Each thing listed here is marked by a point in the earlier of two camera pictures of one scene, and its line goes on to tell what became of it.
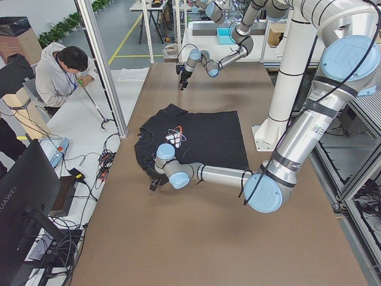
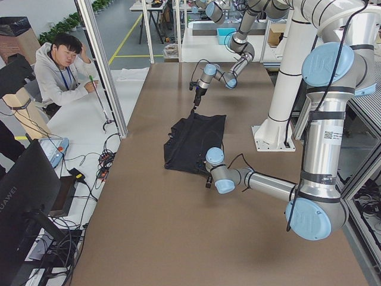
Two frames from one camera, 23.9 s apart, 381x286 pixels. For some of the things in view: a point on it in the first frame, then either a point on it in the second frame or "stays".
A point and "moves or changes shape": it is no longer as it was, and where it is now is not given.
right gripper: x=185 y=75 → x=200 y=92
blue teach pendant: x=55 y=149 stays
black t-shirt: x=210 y=138 moves or changes shape
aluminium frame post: x=102 y=64 stays
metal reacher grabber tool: x=104 y=119 → x=107 y=120
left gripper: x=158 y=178 → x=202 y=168
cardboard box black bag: x=18 y=37 stays
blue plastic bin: x=224 y=36 stays
